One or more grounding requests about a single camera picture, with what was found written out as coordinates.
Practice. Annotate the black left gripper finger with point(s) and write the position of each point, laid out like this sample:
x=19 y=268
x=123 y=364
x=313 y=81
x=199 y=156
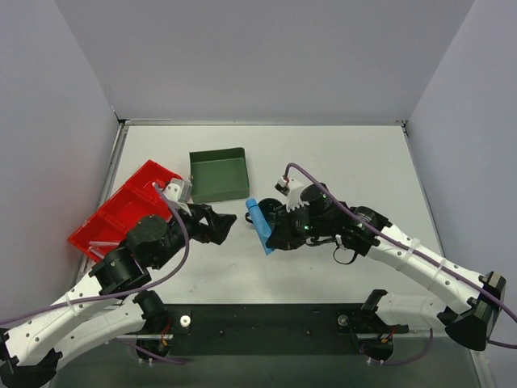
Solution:
x=220 y=223
x=216 y=235

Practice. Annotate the dark green mug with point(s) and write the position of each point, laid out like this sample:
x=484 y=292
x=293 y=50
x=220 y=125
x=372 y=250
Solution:
x=271 y=209

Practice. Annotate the green plastic tray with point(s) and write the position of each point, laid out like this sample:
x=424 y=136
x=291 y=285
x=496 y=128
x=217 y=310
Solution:
x=219 y=175

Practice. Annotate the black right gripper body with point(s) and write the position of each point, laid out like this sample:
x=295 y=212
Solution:
x=283 y=228

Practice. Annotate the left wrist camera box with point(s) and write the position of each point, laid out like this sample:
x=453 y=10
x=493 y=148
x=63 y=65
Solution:
x=175 y=194

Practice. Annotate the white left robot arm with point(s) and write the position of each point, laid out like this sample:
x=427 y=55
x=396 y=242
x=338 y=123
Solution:
x=114 y=298

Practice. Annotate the blue toothpaste tube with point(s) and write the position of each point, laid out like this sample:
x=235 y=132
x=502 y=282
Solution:
x=261 y=227

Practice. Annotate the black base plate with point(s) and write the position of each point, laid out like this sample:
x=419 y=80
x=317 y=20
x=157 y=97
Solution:
x=263 y=329

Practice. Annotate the red plastic organizer box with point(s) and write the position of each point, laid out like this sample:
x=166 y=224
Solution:
x=135 y=199

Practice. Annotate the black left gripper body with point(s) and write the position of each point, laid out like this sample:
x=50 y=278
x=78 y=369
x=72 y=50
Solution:
x=203 y=223

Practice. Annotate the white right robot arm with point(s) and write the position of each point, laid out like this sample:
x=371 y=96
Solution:
x=461 y=302

